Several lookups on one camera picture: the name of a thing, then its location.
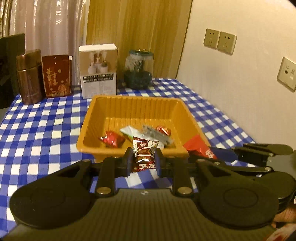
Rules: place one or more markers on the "brown metal canister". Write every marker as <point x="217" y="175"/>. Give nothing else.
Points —
<point x="30" y="76"/>

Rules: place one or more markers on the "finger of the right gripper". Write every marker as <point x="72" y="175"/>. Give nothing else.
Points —
<point x="228" y="159"/>
<point x="261" y="150"/>

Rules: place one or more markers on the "white humidifier carton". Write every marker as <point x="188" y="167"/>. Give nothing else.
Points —
<point x="98" y="69"/>

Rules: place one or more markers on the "red crinkled snack packet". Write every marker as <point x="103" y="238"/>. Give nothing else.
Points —
<point x="112" y="139"/>

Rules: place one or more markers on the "person right hand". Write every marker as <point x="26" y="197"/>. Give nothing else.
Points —
<point x="287" y="216"/>

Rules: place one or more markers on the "red rectangular snack packet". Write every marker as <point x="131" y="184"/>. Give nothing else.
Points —
<point x="196" y="146"/>

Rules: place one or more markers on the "orange plastic tray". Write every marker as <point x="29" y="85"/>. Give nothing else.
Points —
<point x="111" y="113"/>

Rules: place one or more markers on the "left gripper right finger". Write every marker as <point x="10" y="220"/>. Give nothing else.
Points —
<point x="222" y="196"/>

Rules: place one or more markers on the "small red orange packet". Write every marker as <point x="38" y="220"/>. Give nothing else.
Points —
<point x="164" y="130"/>

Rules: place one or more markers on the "black appliance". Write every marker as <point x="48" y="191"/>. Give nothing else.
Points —
<point x="11" y="47"/>

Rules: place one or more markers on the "right double wall socket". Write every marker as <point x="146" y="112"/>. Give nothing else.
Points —
<point x="226" y="43"/>

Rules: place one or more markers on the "double wall socket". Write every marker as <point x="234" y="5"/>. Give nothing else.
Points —
<point x="226" y="43"/>
<point x="211" y="38"/>

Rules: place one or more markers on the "blue white checkered tablecloth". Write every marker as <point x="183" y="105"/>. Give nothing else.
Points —
<point x="39" y="139"/>

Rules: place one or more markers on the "pink curtain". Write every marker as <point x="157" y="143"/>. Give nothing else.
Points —
<point x="54" y="27"/>

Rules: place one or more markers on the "left double wall socket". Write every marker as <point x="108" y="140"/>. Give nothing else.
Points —
<point x="211" y="38"/>

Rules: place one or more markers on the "dark red gift box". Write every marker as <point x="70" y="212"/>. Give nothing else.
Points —
<point x="57" y="75"/>

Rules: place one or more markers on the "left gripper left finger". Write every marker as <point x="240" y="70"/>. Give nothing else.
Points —
<point x="67" y="195"/>

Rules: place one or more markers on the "clear grey snack packet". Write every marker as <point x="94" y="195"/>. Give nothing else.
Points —
<point x="151" y="132"/>

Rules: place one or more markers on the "network wall socket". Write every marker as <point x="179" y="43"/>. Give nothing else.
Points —
<point x="286" y="74"/>

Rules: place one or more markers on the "green glass jar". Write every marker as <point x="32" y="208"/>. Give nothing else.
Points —
<point x="139" y="66"/>

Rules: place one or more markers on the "dark red small snack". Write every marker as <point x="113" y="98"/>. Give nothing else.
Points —
<point x="143" y="151"/>

